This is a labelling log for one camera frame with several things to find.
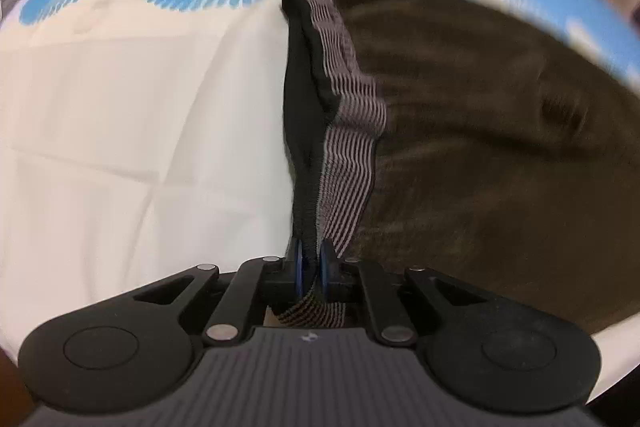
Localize dark brown corduroy pants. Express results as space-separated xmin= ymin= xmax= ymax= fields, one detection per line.
xmin=282 ymin=0 xmax=639 ymax=333

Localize blue white patterned bed sheet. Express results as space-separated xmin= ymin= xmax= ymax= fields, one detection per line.
xmin=0 ymin=0 xmax=640 ymax=403

